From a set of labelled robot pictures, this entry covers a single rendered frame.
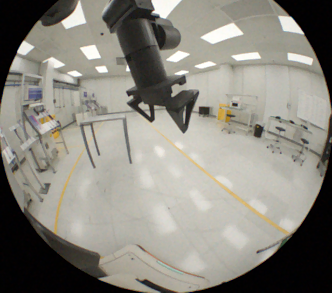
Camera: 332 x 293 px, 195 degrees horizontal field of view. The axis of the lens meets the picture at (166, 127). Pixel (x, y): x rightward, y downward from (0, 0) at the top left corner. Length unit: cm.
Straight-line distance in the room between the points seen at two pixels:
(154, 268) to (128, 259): 16
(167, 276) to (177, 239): 44
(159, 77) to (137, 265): 85
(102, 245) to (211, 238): 95
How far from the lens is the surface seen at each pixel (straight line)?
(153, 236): 107
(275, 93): 509
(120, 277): 27
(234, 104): 409
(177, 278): 79
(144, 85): 15
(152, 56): 15
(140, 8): 17
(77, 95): 548
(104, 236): 118
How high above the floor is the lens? 105
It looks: 17 degrees down
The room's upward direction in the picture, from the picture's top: straight up
